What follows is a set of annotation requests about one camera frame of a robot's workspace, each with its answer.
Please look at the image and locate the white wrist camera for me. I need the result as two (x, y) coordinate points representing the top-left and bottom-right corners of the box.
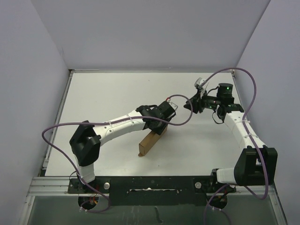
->
(166, 98), (178, 111)
(194, 77), (209, 94)

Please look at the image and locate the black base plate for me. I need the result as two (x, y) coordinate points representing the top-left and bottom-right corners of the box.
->
(67, 176), (236, 210)

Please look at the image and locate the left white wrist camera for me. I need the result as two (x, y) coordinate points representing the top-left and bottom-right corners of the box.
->
(166, 98), (178, 111)

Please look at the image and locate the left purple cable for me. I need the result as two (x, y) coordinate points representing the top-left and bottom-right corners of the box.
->
(41, 94), (194, 213)

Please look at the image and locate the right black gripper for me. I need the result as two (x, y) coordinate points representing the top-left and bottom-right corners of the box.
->
(184, 89), (221, 113)

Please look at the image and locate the brown cardboard box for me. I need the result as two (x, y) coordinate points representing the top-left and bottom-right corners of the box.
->
(138, 126), (168, 157)

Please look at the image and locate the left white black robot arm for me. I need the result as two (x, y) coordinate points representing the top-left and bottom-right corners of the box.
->
(69, 101), (178, 193)

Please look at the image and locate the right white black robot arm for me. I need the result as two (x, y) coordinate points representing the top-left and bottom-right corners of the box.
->
(184, 79), (278, 192)

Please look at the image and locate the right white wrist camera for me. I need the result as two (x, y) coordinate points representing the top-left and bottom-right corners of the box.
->
(194, 77), (209, 94)

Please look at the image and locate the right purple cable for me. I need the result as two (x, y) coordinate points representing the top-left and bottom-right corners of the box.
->
(202, 67), (269, 225)

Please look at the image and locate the purple cable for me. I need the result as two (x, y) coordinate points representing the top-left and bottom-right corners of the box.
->
(202, 67), (269, 225)
(41, 94), (194, 213)

